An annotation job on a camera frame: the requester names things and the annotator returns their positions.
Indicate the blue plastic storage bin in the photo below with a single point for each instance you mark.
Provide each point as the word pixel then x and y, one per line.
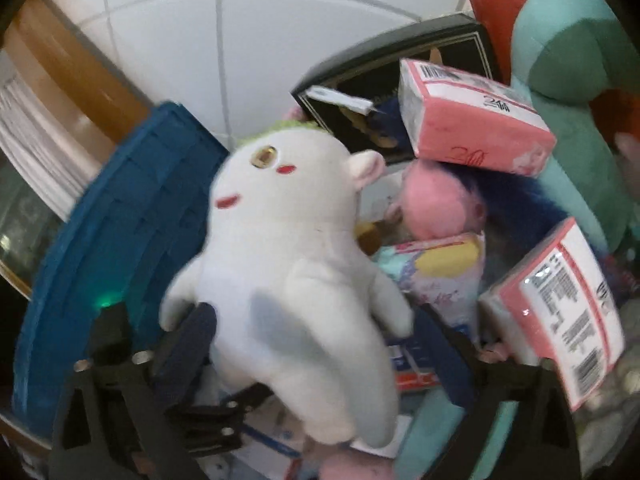
pixel 138 223

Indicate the yellow pastel snack pack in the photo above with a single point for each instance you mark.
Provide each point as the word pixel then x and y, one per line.
pixel 443 273

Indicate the pink tissue pack barcode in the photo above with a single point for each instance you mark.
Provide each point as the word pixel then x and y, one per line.
pixel 556 304

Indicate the teal green neck pillow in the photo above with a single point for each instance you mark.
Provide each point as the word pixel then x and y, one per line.
pixel 564 54

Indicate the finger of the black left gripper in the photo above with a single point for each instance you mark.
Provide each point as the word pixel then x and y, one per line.
pixel 210 419

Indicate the pink pig plush toy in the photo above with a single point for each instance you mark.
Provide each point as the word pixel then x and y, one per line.
pixel 433 203

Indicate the white plush creature toy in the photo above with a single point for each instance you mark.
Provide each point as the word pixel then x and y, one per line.
pixel 300 308

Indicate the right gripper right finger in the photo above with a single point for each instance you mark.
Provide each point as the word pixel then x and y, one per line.
pixel 515 423

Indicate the white curtain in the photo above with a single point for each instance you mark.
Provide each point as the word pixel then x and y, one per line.
pixel 43 152

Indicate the black coffee gift box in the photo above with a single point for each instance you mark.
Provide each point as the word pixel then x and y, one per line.
pixel 370 70

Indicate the pink tissue pack upper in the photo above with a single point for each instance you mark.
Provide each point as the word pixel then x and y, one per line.
pixel 454 116

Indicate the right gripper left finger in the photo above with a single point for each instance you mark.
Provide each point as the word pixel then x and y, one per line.
pixel 80 449

